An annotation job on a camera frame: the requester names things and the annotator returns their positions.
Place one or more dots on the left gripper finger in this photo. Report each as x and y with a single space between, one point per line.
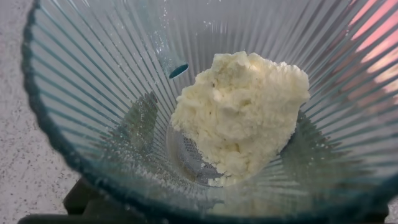
84 199

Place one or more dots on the clear ribbed plastic cup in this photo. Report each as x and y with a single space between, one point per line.
102 93

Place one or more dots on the white powder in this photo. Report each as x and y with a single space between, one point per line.
242 118

